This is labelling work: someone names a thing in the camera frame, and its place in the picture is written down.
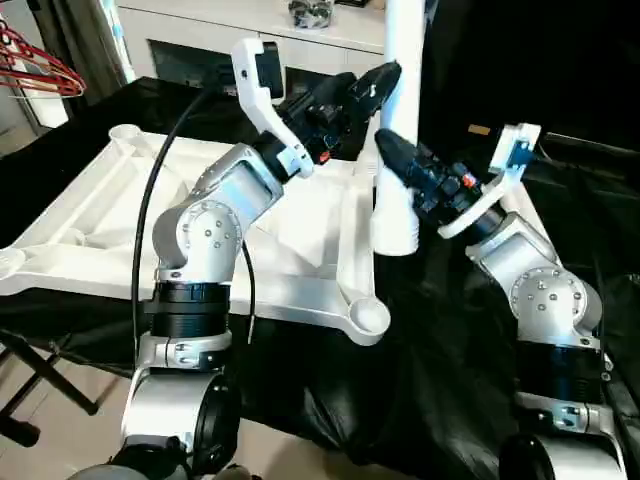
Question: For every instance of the white plastic table top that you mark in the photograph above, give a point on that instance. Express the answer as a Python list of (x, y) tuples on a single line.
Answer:
[(100, 225)]

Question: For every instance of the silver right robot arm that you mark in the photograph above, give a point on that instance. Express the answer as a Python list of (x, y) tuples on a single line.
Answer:
[(540, 290)]

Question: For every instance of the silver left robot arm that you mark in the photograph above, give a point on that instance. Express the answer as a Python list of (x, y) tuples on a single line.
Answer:
[(210, 230)]

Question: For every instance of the small tan label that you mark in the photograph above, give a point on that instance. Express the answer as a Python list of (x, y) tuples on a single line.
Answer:
[(480, 129)]

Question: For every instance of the dark glittery ornament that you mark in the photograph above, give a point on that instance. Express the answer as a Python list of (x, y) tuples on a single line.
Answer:
[(311, 12)]

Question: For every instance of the white sideboard cabinet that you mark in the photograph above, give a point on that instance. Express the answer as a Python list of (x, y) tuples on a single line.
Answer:
[(200, 30)]

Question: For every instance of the red and white bundle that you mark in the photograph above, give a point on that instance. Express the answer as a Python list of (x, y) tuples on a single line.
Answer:
[(45, 75)]

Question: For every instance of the black folding stand frame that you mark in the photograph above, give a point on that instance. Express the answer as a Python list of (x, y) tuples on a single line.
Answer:
[(50, 372)]

